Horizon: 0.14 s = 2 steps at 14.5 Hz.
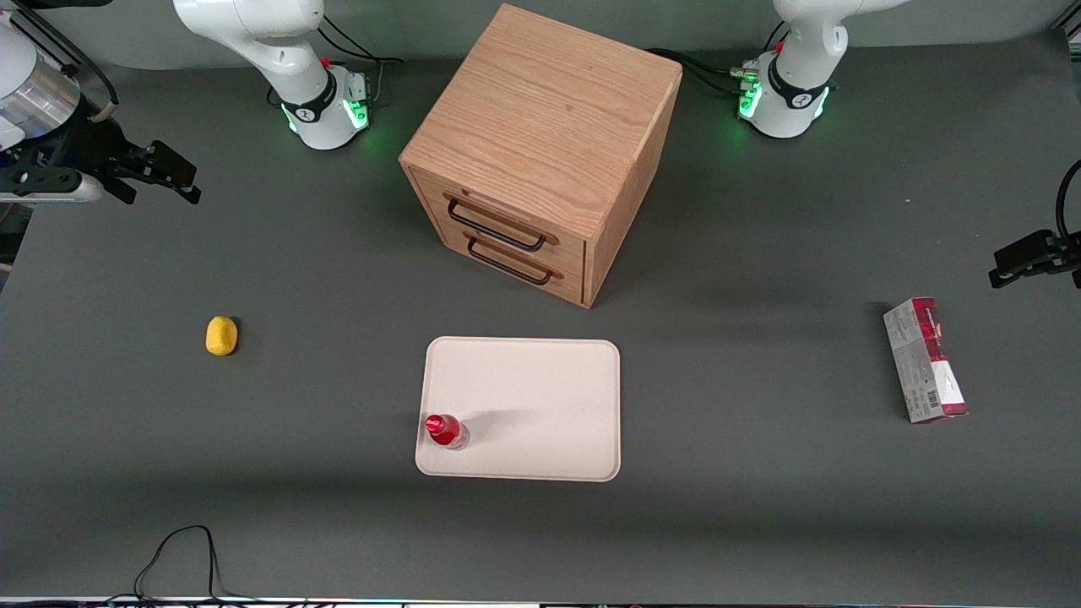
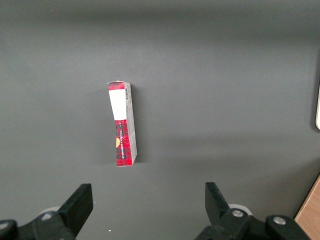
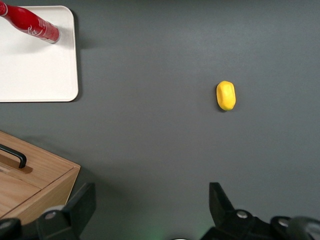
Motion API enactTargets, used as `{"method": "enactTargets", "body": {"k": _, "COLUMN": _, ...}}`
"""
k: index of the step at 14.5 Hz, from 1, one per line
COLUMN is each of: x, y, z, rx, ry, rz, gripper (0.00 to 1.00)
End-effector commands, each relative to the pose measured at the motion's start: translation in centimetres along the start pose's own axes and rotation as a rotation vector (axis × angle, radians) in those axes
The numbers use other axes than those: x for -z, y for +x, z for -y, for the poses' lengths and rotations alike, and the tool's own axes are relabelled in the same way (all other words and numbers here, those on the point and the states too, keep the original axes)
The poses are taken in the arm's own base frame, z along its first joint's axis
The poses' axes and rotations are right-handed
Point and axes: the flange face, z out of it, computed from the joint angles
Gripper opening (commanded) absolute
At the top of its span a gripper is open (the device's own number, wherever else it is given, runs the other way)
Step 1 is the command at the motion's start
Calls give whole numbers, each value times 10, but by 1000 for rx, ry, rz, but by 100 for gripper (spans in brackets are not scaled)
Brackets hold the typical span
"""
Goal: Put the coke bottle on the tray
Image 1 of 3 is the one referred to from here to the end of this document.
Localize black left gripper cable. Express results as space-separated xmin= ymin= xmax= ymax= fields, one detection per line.
xmin=1051 ymin=157 xmax=1081 ymax=239

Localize black left arm base cables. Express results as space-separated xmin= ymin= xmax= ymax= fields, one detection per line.
xmin=645 ymin=20 xmax=790 ymax=99

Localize wooden drawer front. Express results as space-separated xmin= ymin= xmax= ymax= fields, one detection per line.
xmin=409 ymin=167 xmax=589 ymax=264
xmin=437 ymin=226 xmax=587 ymax=308

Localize dark grey table mat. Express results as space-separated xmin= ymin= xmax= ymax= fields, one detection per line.
xmin=0 ymin=32 xmax=1081 ymax=605

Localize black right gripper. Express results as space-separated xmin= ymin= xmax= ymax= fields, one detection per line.
xmin=0 ymin=100 xmax=203 ymax=206

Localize yellow lemon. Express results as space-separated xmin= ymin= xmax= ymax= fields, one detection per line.
xmin=205 ymin=316 xmax=239 ymax=357

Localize beige plastic tray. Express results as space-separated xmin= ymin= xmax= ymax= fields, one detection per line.
xmin=415 ymin=336 xmax=622 ymax=483

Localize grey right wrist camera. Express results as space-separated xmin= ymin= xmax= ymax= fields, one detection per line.
xmin=0 ymin=167 xmax=107 ymax=204

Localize grey and red carton box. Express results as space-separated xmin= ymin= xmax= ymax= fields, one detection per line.
xmin=883 ymin=296 xmax=969 ymax=425

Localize black metal drawer handle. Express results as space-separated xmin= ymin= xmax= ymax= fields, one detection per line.
xmin=445 ymin=196 xmax=549 ymax=252
xmin=465 ymin=236 xmax=556 ymax=286

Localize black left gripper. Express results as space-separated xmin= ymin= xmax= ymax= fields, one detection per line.
xmin=986 ymin=229 xmax=1081 ymax=290

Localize red coke bottle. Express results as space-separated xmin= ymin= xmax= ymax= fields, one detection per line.
xmin=424 ymin=413 xmax=470 ymax=452

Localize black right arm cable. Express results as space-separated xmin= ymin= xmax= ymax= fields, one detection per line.
xmin=0 ymin=0 xmax=121 ymax=128

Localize wooden drawer cabinet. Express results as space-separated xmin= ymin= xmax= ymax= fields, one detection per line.
xmin=399 ymin=3 xmax=683 ymax=310

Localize thin black looped cable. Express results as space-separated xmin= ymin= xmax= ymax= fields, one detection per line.
xmin=105 ymin=524 xmax=254 ymax=605

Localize black arm base cables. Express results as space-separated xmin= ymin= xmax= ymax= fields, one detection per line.
xmin=645 ymin=20 xmax=790 ymax=99
xmin=319 ymin=15 xmax=403 ymax=106

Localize black right arm base cables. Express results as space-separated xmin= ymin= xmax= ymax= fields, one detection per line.
xmin=319 ymin=15 xmax=403 ymax=106

